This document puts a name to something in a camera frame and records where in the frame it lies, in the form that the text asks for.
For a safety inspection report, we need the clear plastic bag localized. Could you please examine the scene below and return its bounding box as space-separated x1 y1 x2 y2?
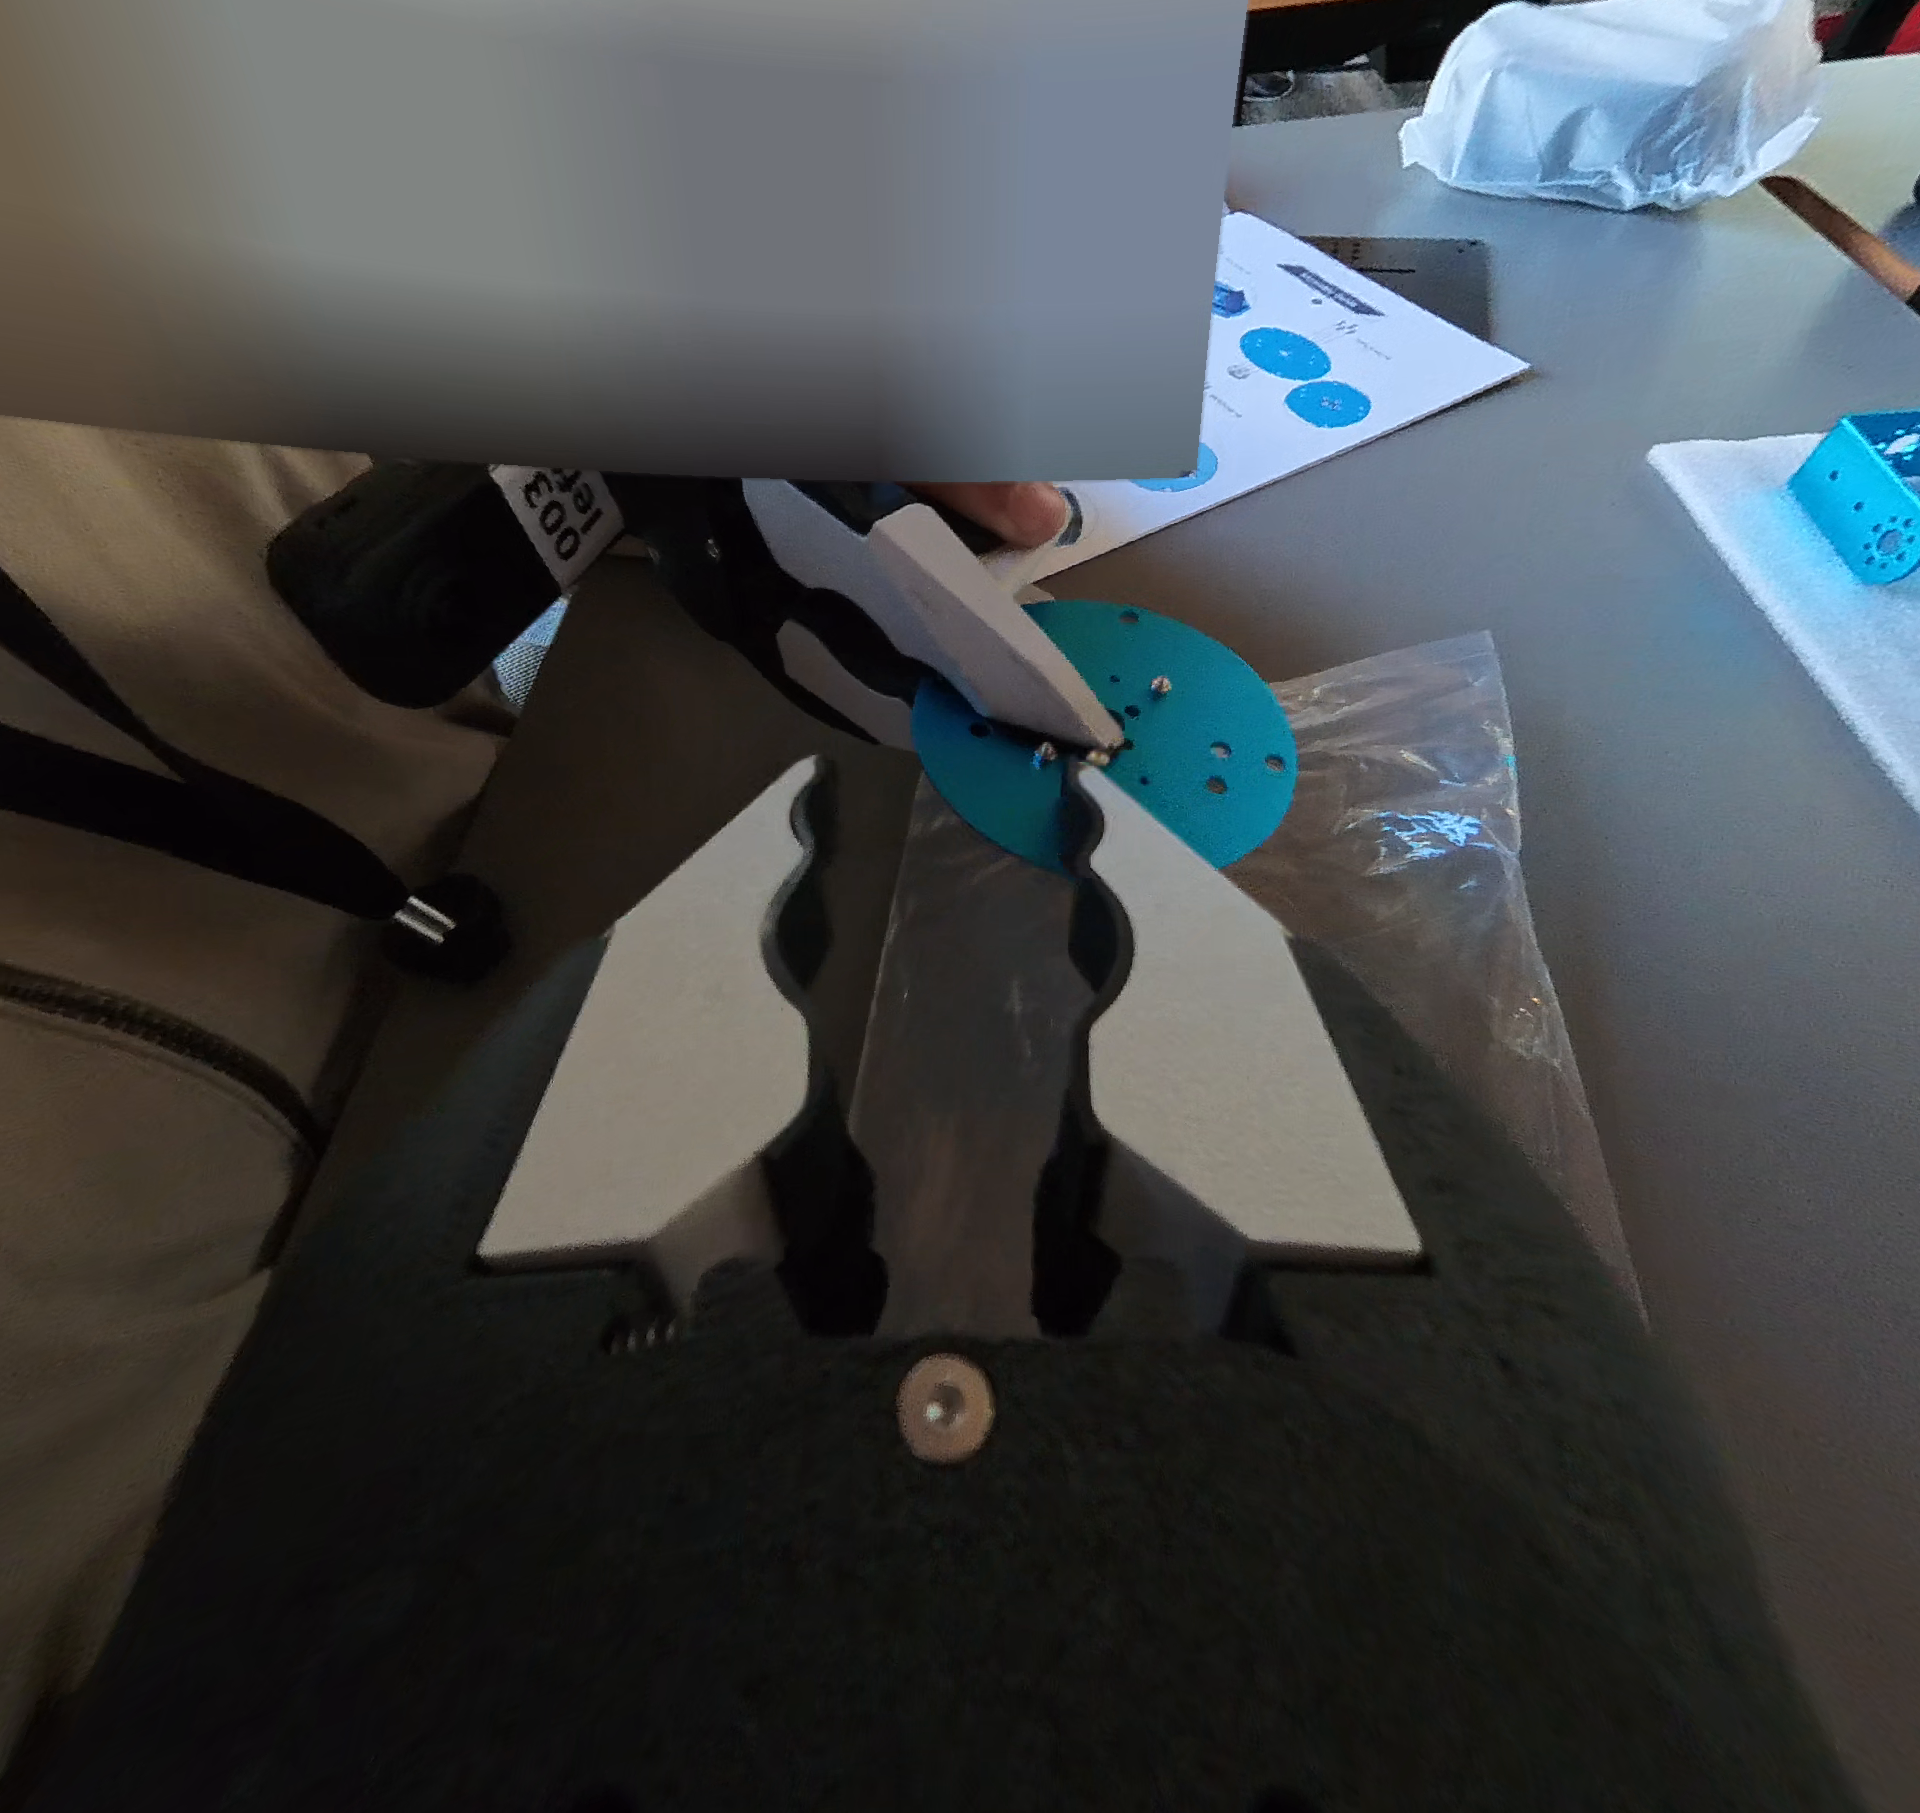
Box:
854 629 1652 1344

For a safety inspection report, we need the grey desk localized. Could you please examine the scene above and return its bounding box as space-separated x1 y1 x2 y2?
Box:
254 50 1920 1813

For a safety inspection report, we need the person's left hand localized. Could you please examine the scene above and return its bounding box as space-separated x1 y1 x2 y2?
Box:
913 478 1077 555

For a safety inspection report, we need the white foam sheet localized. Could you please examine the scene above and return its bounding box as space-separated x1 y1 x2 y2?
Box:
1644 425 1920 854

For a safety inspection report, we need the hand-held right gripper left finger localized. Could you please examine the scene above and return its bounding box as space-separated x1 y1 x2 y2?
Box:
474 756 828 1282

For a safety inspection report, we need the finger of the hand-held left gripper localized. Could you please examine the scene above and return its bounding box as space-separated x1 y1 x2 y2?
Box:
740 478 1129 765
778 616 943 747

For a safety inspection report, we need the black shoulder strap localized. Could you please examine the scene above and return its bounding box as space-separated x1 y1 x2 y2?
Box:
0 569 509 986

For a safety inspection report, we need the white plastic wrap bundle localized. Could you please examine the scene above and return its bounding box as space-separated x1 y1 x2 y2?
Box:
1397 0 1826 213

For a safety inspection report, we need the white instruction manual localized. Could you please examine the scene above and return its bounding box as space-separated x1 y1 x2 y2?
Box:
1050 209 1533 557

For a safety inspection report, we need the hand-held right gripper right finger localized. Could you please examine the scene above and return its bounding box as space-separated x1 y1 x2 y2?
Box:
1067 763 1427 1323

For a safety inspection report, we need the blue metal U bracket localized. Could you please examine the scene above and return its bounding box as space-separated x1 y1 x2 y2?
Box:
1788 410 1920 590

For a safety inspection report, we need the blue round metal plate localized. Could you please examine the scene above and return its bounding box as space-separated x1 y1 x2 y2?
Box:
911 601 1301 879

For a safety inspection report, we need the dark grey perforated plate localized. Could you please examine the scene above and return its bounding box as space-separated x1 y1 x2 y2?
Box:
1301 237 1495 345

